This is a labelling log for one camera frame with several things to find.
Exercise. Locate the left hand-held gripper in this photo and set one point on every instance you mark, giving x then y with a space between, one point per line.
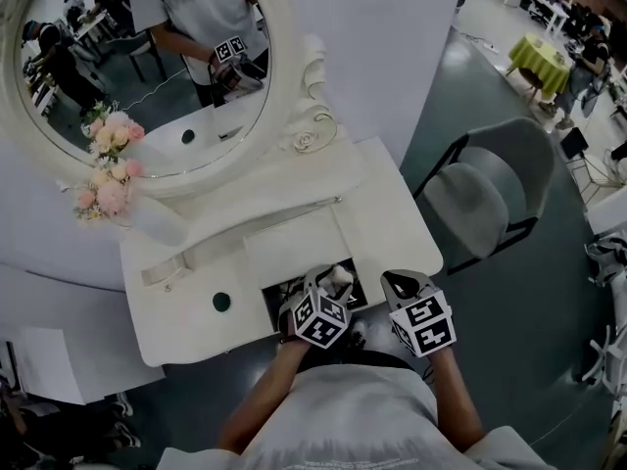
321 321

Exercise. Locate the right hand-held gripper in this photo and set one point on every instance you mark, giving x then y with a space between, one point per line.
423 326

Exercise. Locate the small dark green round lid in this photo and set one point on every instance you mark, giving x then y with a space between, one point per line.
221 301

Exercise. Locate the person's right forearm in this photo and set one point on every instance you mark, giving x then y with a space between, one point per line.
455 404

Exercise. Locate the person's left forearm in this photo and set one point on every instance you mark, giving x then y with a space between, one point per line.
259 399

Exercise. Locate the white dressing table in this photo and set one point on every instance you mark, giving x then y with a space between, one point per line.
186 326

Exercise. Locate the person's left hand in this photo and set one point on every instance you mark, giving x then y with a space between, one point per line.
286 323

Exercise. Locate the person's right white shoe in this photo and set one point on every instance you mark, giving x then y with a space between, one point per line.
359 332

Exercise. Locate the person's black trousers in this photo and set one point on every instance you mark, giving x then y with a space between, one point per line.
377 358

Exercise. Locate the person's grey shirt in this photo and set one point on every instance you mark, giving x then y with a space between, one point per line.
352 424

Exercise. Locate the small white vanity drawer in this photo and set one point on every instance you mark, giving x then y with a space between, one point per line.
161 272

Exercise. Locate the white oval framed mirror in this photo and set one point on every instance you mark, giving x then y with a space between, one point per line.
289 66

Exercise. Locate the pink flower bouquet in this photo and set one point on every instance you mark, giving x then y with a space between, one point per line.
110 194

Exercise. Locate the green tablecloth table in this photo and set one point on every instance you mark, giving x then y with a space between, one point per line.
539 61

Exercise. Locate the grey chair black frame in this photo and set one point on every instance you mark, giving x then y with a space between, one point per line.
470 203

